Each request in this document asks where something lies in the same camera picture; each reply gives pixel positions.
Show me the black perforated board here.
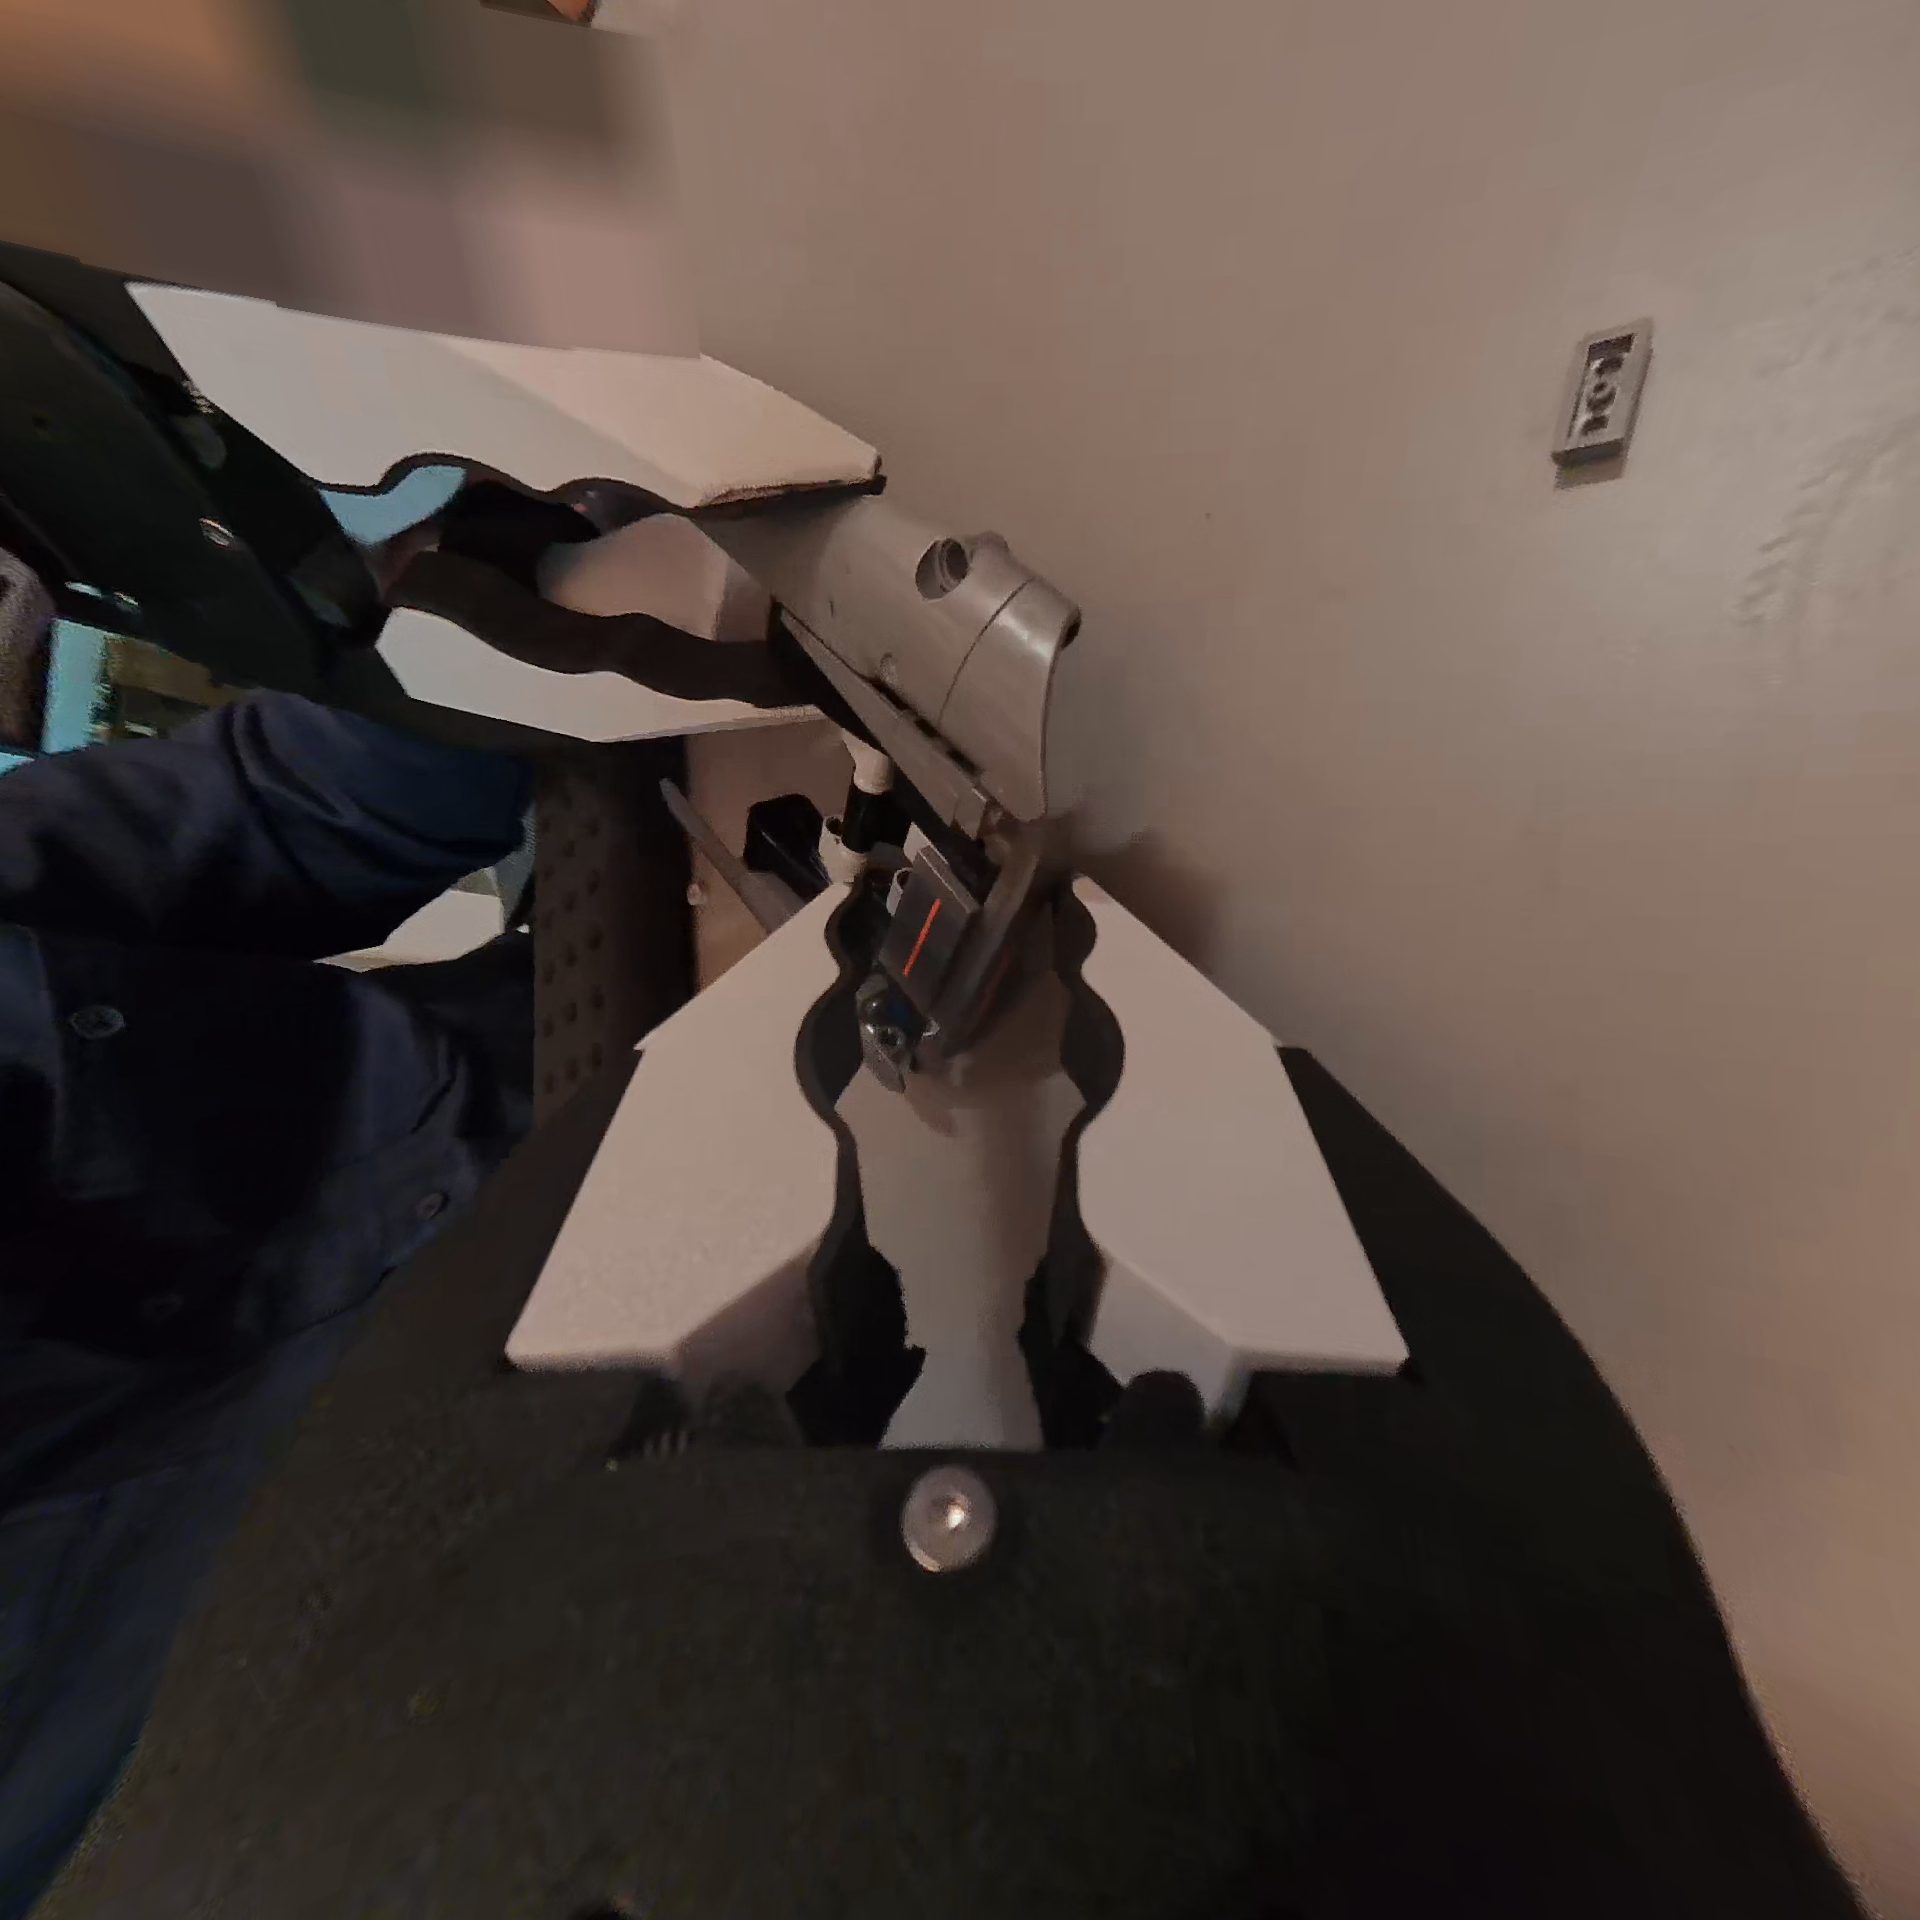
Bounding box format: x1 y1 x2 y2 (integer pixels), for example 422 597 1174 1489
532 743 707 1121

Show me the grey lego door assembly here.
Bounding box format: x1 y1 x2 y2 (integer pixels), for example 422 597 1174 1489
765 504 1086 1085

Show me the small dark grey lego plate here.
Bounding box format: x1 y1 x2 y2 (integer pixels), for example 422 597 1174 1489
1547 315 1657 471

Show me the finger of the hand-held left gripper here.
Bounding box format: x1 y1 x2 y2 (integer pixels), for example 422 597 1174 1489
367 509 842 748
127 282 890 519

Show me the person's dark blue clothing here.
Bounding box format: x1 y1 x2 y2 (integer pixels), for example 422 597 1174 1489
0 900 542 1920

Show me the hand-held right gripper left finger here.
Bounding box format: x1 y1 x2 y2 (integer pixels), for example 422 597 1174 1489
508 883 916 1413

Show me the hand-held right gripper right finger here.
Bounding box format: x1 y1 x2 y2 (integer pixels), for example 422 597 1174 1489
1035 877 1413 1419

